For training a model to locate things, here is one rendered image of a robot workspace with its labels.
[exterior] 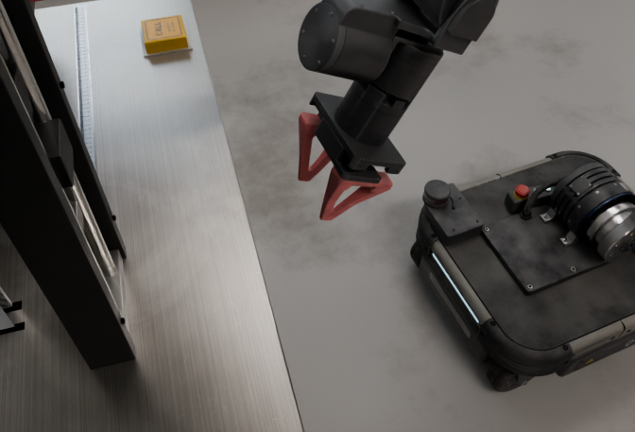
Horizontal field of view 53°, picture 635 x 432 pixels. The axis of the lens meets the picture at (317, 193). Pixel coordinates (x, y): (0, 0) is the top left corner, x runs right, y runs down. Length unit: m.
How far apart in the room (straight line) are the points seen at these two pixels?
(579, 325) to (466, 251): 0.31
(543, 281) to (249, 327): 1.01
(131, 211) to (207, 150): 0.14
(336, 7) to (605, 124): 2.04
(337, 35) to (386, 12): 0.05
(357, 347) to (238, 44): 1.42
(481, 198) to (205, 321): 1.16
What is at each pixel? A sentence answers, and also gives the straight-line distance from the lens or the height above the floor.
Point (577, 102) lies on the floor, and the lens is 2.56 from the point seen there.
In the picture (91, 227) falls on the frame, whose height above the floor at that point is 1.02.
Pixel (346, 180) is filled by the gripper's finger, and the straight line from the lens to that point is 0.58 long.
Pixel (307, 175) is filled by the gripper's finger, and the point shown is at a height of 1.05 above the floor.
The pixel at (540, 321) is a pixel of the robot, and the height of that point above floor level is 0.24.
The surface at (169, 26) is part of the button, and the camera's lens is 1.14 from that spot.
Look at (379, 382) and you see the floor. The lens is 1.71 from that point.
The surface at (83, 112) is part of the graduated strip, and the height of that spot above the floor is 0.90.
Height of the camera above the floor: 1.55
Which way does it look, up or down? 49 degrees down
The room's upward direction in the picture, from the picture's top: straight up
